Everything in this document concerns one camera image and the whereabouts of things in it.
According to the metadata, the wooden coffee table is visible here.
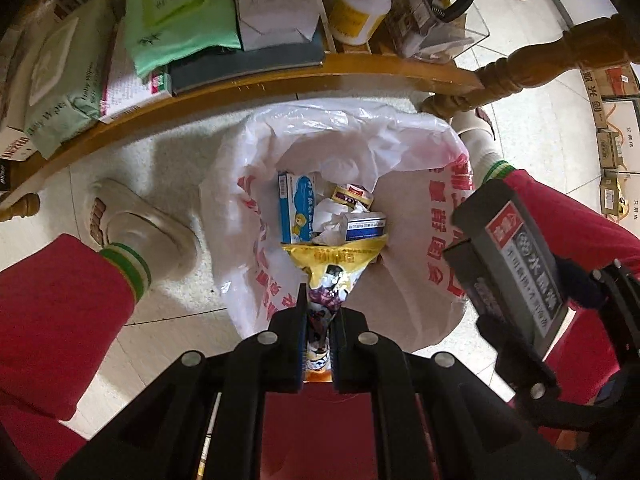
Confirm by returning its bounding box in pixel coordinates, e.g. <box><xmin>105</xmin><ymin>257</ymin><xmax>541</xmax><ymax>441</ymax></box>
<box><xmin>1</xmin><ymin>14</ymin><xmax>639</xmax><ymax>221</ymax></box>

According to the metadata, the beige slipper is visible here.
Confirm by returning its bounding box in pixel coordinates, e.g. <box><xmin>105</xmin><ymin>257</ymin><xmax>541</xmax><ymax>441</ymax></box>
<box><xmin>85</xmin><ymin>179</ymin><xmax>202</xmax><ymax>288</ymax></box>
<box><xmin>450</xmin><ymin>110</ymin><xmax>501</xmax><ymax>188</ymax></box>

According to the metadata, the black cigarette box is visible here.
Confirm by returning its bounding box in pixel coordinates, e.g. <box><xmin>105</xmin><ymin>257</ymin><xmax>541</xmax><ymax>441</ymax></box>
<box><xmin>444</xmin><ymin>180</ymin><xmax>568</xmax><ymax>356</ymax></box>

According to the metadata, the grey baby wipes pack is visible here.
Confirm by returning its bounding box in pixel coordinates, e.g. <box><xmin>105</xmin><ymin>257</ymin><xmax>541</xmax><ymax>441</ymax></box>
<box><xmin>24</xmin><ymin>0</ymin><xmax>115</xmax><ymax>159</ymax></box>

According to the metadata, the person left red leg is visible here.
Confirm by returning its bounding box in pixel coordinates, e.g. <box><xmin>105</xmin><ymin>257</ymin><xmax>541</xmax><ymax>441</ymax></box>
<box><xmin>1</xmin><ymin>234</ymin><xmax>152</xmax><ymax>479</ymax></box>

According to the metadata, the dark book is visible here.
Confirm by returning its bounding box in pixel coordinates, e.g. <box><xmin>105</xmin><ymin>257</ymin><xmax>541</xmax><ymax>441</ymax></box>
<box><xmin>168</xmin><ymin>27</ymin><xmax>324</xmax><ymax>96</ymax></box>

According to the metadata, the yellow snack wrapper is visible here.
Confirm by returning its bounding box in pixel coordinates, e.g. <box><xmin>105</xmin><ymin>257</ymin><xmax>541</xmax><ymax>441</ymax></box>
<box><xmin>282</xmin><ymin>234</ymin><xmax>388</xmax><ymax>382</ymax></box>

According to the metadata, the white tissue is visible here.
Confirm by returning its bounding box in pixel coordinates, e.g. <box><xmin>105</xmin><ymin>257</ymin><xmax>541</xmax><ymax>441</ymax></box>
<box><xmin>311</xmin><ymin>198</ymin><xmax>354</xmax><ymax>246</ymax></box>

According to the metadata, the white pill bottle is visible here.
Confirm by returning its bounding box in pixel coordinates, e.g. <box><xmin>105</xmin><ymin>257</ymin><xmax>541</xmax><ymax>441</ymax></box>
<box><xmin>329</xmin><ymin>0</ymin><xmax>392</xmax><ymax>46</ymax></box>

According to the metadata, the white red plastic trash bag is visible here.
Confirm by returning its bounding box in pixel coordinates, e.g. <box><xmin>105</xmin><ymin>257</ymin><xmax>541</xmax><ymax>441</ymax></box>
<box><xmin>200</xmin><ymin>99</ymin><xmax>473</xmax><ymax>351</ymax></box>

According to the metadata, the white grey medicine box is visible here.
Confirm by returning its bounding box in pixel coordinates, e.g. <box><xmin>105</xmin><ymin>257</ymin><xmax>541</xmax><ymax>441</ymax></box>
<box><xmin>345</xmin><ymin>211</ymin><xmax>386</xmax><ymax>242</ymax></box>

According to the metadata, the small brown cigarette pack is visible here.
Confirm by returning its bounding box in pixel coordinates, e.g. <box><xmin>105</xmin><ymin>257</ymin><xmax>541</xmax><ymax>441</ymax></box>
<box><xmin>331</xmin><ymin>183</ymin><xmax>374</xmax><ymax>210</ymax></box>

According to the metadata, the clear plastic organiser box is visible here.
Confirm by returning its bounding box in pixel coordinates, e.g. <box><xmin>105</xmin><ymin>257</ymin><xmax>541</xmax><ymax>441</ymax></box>
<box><xmin>386</xmin><ymin>0</ymin><xmax>489</xmax><ymax>64</ymax></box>

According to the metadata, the person red leg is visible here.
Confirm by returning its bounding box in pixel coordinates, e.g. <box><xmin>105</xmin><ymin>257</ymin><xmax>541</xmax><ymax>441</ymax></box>
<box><xmin>472</xmin><ymin>159</ymin><xmax>640</xmax><ymax>451</ymax></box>
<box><xmin>1</xmin><ymin>234</ymin><xmax>152</xmax><ymax>479</ymax></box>

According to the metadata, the green wipes pack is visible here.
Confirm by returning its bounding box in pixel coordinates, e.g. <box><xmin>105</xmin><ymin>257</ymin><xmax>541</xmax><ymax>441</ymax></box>
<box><xmin>124</xmin><ymin>0</ymin><xmax>241</xmax><ymax>78</ymax></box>

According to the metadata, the person right red leg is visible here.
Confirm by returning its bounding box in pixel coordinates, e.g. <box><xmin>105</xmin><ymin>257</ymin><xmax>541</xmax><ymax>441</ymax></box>
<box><xmin>472</xmin><ymin>159</ymin><xmax>640</xmax><ymax>451</ymax></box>

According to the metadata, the right beige slipper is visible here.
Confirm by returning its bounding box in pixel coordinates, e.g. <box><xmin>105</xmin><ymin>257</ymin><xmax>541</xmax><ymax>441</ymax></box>
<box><xmin>450</xmin><ymin>110</ymin><xmax>501</xmax><ymax>188</ymax></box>

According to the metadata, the white tissue pack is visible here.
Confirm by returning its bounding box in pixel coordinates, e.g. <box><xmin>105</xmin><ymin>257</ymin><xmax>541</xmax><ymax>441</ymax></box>
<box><xmin>235</xmin><ymin>0</ymin><xmax>320</xmax><ymax>51</ymax></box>

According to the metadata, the blue white medicine box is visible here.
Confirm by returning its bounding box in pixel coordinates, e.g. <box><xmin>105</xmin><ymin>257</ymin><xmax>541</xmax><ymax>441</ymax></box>
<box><xmin>278</xmin><ymin>171</ymin><xmax>316</xmax><ymax>244</ymax></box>

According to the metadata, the left beige slipper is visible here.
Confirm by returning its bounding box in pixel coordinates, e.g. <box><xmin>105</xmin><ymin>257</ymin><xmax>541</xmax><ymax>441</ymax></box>
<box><xmin>85</xmin><ymin>179</ymin><xmax>202</xmax><ymax>288</ymax></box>

